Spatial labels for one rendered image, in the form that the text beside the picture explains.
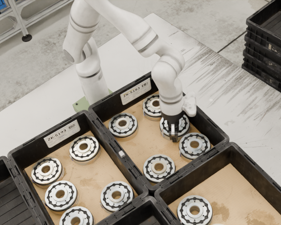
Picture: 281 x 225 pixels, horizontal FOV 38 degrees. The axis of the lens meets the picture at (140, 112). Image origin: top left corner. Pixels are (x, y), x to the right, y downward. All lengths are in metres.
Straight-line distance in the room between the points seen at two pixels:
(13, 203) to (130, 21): 0.70
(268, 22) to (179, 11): 1.03
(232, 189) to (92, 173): 0.45
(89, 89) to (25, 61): 1.59
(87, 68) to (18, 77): 1.55
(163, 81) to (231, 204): 0.43
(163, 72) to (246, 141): 0.57
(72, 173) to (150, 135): 0.29
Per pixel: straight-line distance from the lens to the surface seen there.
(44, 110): 1.76
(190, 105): 1.25
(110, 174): 1.35
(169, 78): 1.11
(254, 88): 1.72
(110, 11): 1.07
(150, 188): 1.20
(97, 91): 1.57
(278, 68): 2.22
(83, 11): 1.22
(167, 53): 1.14
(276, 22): 2.35
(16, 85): 2.96
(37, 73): 2.98
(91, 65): 1.50
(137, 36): 1.09
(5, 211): 1.40
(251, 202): 1.29
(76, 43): 1.35
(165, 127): 1.39
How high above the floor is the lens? 1.98
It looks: 51 degrees down
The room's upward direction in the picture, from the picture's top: 11 degrees counter-clockwise
